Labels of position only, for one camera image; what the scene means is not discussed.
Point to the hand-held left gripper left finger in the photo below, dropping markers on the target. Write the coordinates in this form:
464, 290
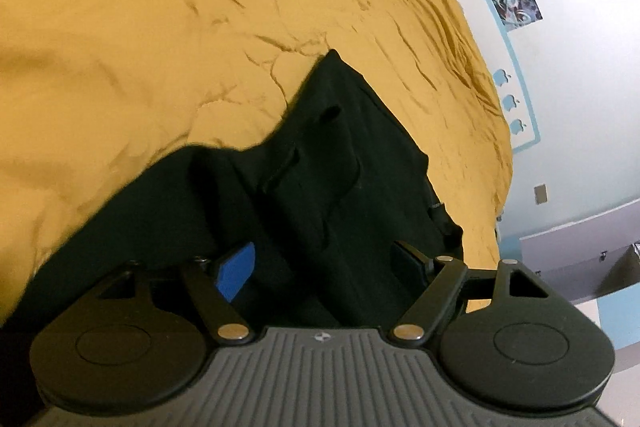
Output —
237, 269

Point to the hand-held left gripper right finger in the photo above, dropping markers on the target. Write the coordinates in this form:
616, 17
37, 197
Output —
411, 259

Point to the black pants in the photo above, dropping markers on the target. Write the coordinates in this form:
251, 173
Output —
325, 157

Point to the lavender cabinet door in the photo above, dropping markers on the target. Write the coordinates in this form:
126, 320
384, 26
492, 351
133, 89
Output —
565, 257

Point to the blue apple sticker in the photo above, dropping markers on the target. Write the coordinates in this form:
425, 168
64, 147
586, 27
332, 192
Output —
517, 126
510, 102
501, 77

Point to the light blue drawer cabinet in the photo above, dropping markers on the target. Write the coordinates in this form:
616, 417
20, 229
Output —
620, 322

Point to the mustard yellow blanket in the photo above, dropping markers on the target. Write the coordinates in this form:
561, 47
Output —
150, 32

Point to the beige wall switch plate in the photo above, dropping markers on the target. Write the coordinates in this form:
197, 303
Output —
540, 194

